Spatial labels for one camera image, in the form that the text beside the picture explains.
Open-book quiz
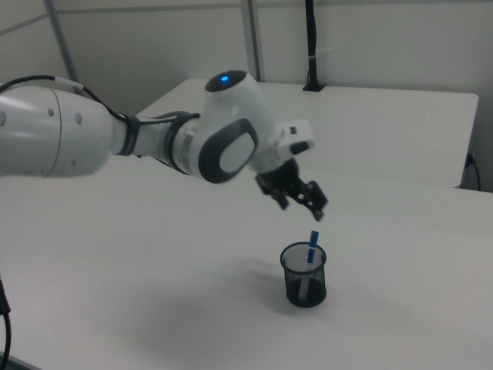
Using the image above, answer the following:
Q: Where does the black hanging cable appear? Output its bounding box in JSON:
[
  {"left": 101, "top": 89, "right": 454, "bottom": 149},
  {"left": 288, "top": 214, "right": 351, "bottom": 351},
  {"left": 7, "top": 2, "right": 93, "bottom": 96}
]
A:
[{"left": 0, "top": 274, "right": 15, "bottom": 362}]

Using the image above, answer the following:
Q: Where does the black clamp pole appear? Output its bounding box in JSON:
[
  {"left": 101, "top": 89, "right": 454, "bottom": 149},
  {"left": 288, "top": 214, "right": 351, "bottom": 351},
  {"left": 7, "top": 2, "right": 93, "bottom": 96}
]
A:
[{"left": 302, "top": 0, "right": 327, "bottom": 93}]

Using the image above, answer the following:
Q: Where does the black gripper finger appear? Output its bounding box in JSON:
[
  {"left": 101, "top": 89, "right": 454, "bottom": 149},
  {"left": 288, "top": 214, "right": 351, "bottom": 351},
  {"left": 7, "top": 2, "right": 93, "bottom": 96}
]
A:
[
  {"left": 298, "top": 180, "right": 330, "bottom": 223},
  {"left": 269, "top": 189, "right": 290, "bottom": 211}
]

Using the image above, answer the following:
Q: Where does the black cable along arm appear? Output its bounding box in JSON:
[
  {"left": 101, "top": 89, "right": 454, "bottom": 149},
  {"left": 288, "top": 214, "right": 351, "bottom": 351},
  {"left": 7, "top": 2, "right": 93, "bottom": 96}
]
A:
[{"left": 0, "top": 74, "right": 201, "bottom": 158}]

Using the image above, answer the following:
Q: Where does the grey upright partition post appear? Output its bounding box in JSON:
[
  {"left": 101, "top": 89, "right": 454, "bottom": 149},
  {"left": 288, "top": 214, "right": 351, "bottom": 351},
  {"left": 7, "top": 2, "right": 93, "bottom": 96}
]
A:
[{"left": 242, "top": 0, "right": 266, "bottom": 82}]

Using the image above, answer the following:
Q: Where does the black mesh pen cup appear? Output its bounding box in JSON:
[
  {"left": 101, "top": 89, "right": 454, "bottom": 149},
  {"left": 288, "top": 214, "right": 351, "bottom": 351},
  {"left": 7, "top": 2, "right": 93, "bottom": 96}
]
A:
[{"left": 280, "top": 241, "right": 328, "bottom": 309}]

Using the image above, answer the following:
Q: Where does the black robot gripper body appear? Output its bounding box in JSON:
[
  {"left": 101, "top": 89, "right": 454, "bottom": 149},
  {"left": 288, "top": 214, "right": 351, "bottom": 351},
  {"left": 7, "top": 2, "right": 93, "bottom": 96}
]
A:
[{"left": 255, "top": 156, "right": 311, "bottom": 206}]

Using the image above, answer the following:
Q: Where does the white adjacent table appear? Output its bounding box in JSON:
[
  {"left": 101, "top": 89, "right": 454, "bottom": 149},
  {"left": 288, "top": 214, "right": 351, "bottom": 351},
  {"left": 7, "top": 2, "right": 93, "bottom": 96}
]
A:
[{"left": 135, "top": 78, "right": 480, "bottom": 190}]

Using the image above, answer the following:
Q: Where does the blue white marker pen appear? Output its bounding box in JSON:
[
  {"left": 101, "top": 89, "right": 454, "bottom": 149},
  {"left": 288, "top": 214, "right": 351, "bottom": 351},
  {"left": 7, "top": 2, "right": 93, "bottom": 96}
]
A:
[{"left": 297, "top": 230, "right": 322, "bottom": 304}]

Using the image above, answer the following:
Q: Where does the grey slanted partition post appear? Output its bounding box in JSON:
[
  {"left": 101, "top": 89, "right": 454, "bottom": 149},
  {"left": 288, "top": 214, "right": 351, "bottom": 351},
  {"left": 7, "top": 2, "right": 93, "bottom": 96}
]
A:
[{"left": 41, "top": 0, "right": 79, "bottom": 85}]

